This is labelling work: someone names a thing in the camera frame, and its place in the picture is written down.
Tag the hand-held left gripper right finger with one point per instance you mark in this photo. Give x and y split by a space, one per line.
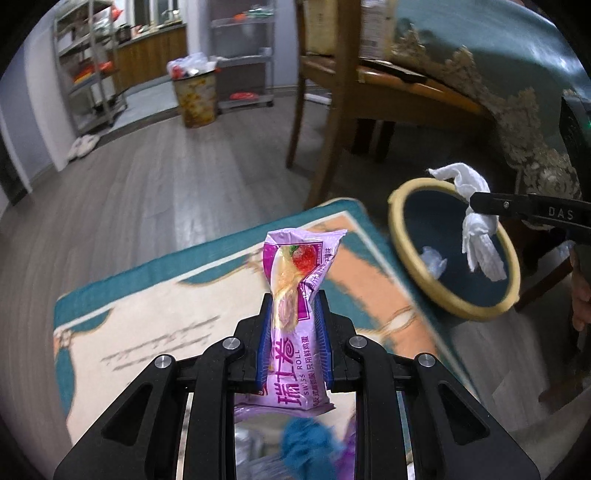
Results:
325 350

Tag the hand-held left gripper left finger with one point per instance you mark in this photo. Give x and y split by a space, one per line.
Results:
263 350

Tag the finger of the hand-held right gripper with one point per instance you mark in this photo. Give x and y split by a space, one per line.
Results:
501 204

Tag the white tissue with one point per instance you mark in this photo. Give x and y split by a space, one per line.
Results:
480 235

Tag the pink snack wrapper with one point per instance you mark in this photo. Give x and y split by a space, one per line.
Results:
288 286

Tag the yellow-rimmed dark waste bin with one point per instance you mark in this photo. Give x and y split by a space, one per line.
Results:
466 295

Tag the person's right hand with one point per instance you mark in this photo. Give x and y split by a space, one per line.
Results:
582 290

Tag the crumpled clear plastic wrapper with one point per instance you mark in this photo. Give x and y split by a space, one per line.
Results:
434 262

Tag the blue face mask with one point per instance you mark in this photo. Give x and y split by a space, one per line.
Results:
307 445

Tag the teal embroidered tablecloth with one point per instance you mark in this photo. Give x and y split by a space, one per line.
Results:
508 55

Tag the printed mat with teal border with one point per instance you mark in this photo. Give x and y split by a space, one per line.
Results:
138 323

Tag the wooden chair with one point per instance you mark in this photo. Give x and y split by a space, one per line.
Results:
415 97

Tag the black remote control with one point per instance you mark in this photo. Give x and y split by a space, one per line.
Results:
392 70

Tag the white power strip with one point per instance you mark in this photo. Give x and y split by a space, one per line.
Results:
317 98

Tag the white printed bag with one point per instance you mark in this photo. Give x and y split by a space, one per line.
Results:
375 27

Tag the cardboard box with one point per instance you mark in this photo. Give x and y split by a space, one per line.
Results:
323 27

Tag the grey plastic shelf rack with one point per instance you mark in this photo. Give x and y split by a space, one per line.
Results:
244 99

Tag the floral patterned waste bin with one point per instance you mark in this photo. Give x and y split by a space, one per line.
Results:
196 101

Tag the white slipper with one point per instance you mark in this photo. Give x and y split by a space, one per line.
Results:
90 144
75 151

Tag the pile of plastic bags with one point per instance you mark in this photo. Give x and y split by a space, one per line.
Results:
191 67

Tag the wooden kitchen counter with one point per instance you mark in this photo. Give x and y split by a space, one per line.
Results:
152 60

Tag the metal shelf rack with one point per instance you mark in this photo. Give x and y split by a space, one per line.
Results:
92 83

